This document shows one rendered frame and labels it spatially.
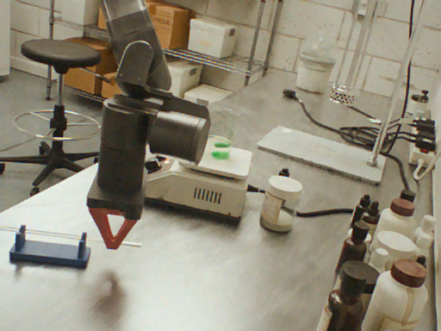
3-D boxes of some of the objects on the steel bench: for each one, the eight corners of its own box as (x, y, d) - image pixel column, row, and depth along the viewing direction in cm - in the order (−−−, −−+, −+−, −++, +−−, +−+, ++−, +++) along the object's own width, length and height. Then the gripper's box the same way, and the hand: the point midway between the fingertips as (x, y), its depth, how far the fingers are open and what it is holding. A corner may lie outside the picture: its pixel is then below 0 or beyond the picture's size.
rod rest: (8, 258, 65) (8, 234, 64) (16, 244, 68) (16, 221, 67) (86, 267, 66) (88, 244, 65) (90, 252, 70) (93, 230, 68)
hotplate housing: (125, 198, 85) (130, 156, 82) (145, 170, 97) (151, 132, 94) (251, 227, 84) (261, 185, 81) (257, 195, 96) (265, 157, 93)
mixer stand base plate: (254, 147, 120) (255, 143, 120) (276, 128, 138) (277, 124, 137) (379, 185, 112) (380, 182, 112) (385, 159, 130) (387, 156, 129)
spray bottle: (412, 120, 174) (422, 90, 170) (409, 116, 177) (419, 88, 173) (423, 122, 174) (433, 92, 169) (420, 119, 177) (431, 90, 173)
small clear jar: (403, 273, 80) (416, 239, 77) (400, 292, 75) (414, 256, 72) (367, 260, 81) (379, 226, 79) (362, 277, 76) (375, 241, 74)
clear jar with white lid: (278, 213, 91) (288, 174, 88) (299, 230, 86) (310, 190, 83) (251, 217, 87) (261, 177, 84) (271, 235, 83) (282, 193, 80)
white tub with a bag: (310, 83, 199) (325, 28, 191) (336, 94, 189) (352, 37, 181) (283, 83, 191) (297, 26, 183) (309, 95, 181) (325, 34, 173)
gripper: (102, 124, 66) (93, 224, 72) (88, 153, 56) (78, 266, 63) (154, 132, 66) (141, 230, 73) (148, 163, 57) (133, 272, 63)
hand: (113, 242), depth 67 cm, fingers closed, pressing on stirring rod
